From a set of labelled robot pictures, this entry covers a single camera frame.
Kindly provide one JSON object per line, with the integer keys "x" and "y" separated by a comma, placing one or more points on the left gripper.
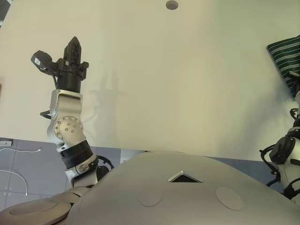
{"x": 69, "y": 78}

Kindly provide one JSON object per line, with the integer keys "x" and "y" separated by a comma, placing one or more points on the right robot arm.
{"x": 289, "y": 154}

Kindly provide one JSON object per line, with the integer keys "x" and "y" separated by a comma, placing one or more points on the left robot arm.
{"x": 68, "y": 110}

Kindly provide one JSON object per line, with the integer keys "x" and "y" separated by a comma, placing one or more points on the robot body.
{"x": 187, "y": 201}

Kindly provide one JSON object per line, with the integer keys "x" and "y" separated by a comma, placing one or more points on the green striped T-shirt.
{"x": 284, "y": 56}

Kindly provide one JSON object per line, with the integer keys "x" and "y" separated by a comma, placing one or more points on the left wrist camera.
{"x": 42, "y": 59}

